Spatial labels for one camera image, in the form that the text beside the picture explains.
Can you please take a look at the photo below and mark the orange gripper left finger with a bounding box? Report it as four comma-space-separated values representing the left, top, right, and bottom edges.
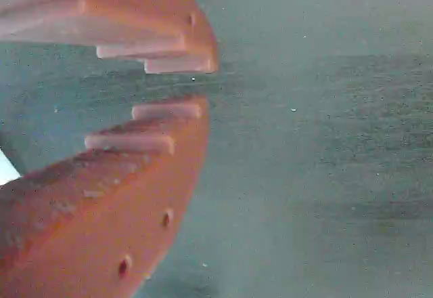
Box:
0, 94, 210, 298

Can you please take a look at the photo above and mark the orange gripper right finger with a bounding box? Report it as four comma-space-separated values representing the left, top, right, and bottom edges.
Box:
0, 0, 220, 75

